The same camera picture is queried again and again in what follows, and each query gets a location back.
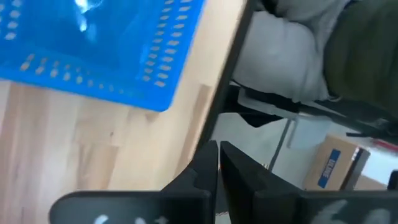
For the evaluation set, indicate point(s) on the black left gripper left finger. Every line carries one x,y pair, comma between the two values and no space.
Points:
186,205

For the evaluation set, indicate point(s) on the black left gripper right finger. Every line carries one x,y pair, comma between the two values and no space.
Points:
264,208

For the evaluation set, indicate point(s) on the blue perforated plastic basket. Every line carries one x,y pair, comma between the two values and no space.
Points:
93,37

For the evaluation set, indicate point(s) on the cardboard box with blue label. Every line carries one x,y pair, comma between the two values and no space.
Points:
329,161

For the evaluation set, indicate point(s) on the person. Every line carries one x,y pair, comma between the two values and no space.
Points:
280,56

